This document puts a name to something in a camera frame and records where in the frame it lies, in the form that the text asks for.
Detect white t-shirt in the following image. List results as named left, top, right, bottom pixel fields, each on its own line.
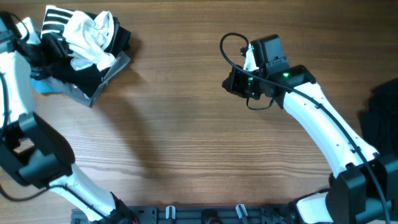
left=40, top=5, right=116, bottom=71

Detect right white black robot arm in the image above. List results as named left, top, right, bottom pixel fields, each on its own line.
left=222, top=40, right=397, bottom=223

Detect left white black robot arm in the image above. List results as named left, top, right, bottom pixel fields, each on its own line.
left=1, top=12, right=139, bottom=223

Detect light blue folded cloth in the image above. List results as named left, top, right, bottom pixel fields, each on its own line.
left=30, top=77, right=62, bottom=94

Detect black folded garment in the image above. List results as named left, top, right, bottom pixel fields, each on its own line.
left=40, top=5, right=131, bottom=97

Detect grey folded garment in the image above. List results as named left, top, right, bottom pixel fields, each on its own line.
left=43, top=51, right=131, bottom=108

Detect dark object at right edge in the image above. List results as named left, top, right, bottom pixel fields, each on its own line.
left=359, top=79, right=397, bottom=155

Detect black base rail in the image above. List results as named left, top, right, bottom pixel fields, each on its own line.
left=70, top=203, right=299, bottom=224

